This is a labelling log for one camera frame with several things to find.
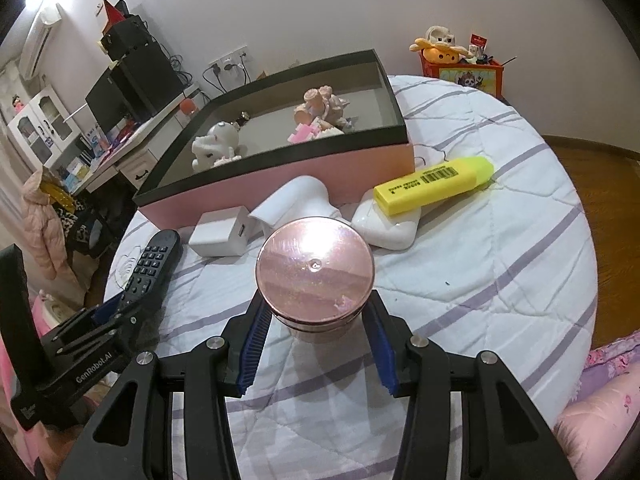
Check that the black computer tower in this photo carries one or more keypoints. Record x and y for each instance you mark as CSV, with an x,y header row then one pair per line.
x,y
145,80

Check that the white desk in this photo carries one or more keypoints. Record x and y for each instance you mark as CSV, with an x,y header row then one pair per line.
x,y
145,132

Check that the clear bottle with red cap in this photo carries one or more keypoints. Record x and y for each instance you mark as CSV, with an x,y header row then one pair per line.
x,y
189,106

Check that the small red card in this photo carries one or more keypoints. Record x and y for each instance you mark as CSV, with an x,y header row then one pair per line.
x,y
477,40

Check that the black computer monitor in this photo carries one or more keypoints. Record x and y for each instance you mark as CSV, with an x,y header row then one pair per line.
x,y
102,102

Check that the small pink figurine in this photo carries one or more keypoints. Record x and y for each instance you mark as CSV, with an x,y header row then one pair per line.
x,y
17,103

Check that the white air conditioner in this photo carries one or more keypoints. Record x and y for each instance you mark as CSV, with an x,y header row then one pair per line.
x,y
37,42

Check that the white charger adapter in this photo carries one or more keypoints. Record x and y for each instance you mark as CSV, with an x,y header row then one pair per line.
x,y
215,232

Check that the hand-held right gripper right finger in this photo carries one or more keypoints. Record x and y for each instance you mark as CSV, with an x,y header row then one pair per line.
x,y
382,355

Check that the large yellow highlighter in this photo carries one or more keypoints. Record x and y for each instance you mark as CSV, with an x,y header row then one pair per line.
x,y
430,185

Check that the white glass door cabinet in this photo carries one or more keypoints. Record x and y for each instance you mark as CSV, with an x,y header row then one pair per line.
x,y
40,120

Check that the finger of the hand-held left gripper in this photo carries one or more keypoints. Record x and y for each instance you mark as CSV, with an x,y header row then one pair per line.
x,y
107,310
110,331

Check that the blue white box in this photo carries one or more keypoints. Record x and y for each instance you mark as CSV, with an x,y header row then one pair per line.
x,y
97,140

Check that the black remote control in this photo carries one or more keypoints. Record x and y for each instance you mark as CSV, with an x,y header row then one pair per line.
x,y
150,265

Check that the yellow plush toy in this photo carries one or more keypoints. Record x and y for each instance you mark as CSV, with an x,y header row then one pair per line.
x,y
440,54

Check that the red folder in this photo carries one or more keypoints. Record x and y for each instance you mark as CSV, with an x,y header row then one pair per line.
x,y
122,135

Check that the black office chair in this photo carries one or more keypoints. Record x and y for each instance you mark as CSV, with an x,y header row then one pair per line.
x,y
85,230

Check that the pink floral quilt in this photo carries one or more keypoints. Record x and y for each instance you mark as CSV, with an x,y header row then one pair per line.
x,y
600,410

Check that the pink padded coat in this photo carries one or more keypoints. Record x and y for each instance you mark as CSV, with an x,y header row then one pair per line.
x,y
42,225

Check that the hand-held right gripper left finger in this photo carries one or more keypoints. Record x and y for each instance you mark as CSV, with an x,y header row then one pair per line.
x,y
252,345

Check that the white wall outlet strip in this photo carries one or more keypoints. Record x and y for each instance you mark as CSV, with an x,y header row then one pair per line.
x,y
227,60

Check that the red printed toy box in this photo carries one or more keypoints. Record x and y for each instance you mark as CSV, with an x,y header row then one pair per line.
x,y
470,77

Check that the white rounded case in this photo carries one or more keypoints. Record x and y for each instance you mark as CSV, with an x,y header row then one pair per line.
x,y
385,232

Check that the black storage box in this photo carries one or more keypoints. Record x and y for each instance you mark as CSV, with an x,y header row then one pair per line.
x,y
125,35

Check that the rose gold round jar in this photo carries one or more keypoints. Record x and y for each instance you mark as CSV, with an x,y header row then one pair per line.
x,y
315,270

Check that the pink box with black rim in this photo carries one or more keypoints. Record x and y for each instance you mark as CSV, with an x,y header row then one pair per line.
x,y
300,165

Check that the white plastic handheld device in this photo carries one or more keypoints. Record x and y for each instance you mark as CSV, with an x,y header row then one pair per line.
x,y
295,200

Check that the white robot figurine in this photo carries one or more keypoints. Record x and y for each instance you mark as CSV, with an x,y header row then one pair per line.
x,y
215,142

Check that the pink doll figure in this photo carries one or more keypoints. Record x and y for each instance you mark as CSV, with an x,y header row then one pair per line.
x,y
315,105

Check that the pink white block toy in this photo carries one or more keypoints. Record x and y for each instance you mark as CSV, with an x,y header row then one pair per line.
x,y
302,134

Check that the yellow patterned scarf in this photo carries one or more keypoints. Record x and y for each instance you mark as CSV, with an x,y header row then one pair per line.
x,y
57,192

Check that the white skull plush toy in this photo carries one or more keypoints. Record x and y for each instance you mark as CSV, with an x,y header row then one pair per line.
x,y
440,35

